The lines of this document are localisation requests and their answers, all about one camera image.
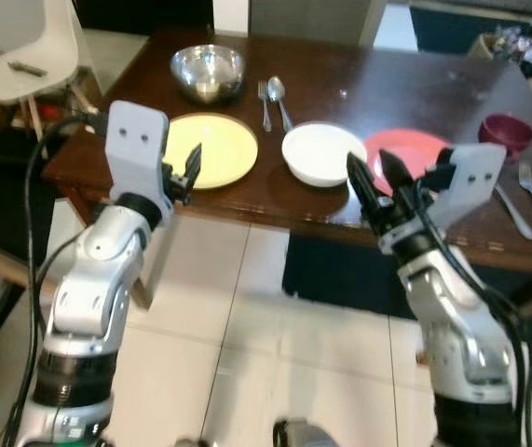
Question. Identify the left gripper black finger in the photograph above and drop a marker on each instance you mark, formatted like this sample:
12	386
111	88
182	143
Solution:
197	166
185	182

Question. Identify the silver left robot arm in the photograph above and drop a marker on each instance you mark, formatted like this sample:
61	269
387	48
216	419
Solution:
98	289

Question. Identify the white plastic chair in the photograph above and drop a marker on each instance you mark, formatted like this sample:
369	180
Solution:
37	47

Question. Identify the dark floor rug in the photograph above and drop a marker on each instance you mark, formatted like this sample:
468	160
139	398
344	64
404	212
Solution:
340	270

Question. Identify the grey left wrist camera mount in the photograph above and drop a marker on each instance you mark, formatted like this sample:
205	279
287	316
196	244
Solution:
135	149

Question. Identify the grey robot foot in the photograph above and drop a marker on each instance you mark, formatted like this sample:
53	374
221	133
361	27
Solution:
307	435

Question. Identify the white bowl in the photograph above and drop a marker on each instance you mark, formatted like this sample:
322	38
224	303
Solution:
321	154

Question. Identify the silver spoon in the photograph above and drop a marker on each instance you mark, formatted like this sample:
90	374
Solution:
279	98
517	217

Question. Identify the grey chair back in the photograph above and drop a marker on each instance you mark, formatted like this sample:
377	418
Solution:
312	20

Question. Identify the maroon bowl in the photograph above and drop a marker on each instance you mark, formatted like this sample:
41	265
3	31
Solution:
506	135

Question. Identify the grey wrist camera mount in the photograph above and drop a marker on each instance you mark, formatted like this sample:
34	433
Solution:
470	182
135	149

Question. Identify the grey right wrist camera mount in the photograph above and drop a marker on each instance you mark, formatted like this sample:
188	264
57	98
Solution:
470	182

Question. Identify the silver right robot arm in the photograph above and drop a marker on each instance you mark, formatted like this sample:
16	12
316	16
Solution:
452	317

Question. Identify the pink plate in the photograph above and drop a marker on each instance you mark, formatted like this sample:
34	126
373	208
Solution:
415	149

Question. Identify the stainless steel bowl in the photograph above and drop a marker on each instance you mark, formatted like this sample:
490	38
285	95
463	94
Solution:
208	73

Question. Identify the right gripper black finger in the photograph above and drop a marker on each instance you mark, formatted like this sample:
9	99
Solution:
366	191
399	177

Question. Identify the yellow plate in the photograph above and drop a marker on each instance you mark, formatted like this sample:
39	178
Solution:
224	149

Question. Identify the small dark object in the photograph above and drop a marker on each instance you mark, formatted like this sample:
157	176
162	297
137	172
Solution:
28	69

